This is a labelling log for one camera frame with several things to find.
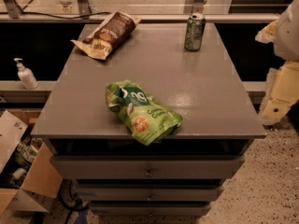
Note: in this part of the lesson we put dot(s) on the open cardboard box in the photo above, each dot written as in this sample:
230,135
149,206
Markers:
28,181

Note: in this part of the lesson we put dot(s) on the brown chip bag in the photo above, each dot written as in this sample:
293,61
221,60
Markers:
108,35

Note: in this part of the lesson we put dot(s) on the white pump dispenser bottle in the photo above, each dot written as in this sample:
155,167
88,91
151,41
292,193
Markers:
25,75

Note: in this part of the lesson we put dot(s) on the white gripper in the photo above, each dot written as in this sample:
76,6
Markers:
289,36

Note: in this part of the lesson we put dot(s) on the grey drawer cabinet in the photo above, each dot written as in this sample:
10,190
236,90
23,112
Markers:
183,173

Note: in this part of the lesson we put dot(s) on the green rice chip bag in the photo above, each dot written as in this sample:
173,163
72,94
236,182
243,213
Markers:
148,120

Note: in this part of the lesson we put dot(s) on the green soda can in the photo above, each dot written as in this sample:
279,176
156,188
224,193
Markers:
194,32

